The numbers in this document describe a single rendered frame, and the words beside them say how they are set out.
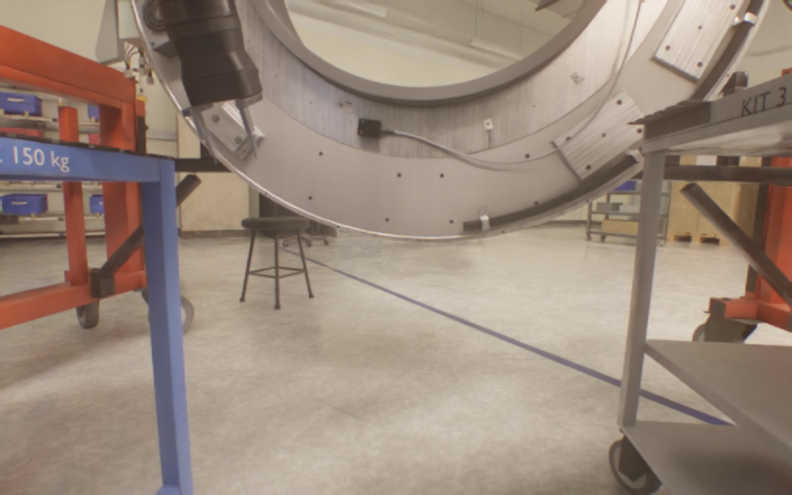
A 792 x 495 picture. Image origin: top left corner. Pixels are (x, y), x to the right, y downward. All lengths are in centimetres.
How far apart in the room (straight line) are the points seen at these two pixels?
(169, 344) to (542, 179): 73
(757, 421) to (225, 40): 73
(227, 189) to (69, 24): 248
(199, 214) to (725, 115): 510
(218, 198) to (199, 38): 488
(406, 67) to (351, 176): 653
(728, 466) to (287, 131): 102
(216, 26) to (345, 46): 641
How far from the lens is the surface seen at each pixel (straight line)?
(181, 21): 48
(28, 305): 144
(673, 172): 123
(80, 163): 50
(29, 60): 150
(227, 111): 96
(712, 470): 86
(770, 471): 92
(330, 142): 90
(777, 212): 163
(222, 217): 535
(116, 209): 171
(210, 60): 48
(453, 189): 85
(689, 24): 102
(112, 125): 172
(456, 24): 833
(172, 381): 64
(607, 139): 91
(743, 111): 63
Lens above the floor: 55
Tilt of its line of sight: 7 degrees down
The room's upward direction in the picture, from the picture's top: 1 degrees clockwise
